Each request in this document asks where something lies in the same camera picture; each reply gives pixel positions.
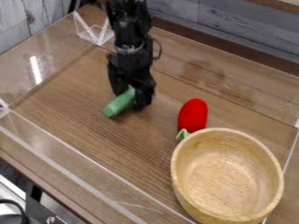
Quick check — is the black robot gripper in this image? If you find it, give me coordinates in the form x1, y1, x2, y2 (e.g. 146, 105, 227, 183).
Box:
107, 43, 157, 111

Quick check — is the green rectangular block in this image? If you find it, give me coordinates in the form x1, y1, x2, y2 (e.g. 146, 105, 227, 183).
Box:
103, 87, 137, 118

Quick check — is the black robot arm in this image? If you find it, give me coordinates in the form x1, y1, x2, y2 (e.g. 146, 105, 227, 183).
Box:
106, 0, 163, 110

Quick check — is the light brown wooden bowl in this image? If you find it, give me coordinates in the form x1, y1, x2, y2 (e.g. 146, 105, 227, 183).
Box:
171, 128, 285, 224

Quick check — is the red plush strawberry toy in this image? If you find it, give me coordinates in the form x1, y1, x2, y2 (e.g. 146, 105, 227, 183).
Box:
178, 98, 209, 133

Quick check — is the clear acrylic corner bracket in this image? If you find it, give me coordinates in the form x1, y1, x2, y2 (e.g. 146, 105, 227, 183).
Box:
73, 11, 115, 46

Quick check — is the clear acrylic tray wall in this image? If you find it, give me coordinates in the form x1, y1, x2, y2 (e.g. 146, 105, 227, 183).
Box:
0, 16, 299, 224

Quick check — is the black metal table frame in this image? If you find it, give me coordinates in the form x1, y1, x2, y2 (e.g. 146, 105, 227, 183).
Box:
26, 181, 70, 224

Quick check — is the black cable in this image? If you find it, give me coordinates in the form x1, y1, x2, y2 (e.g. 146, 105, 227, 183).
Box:
0, 199, 31, 224

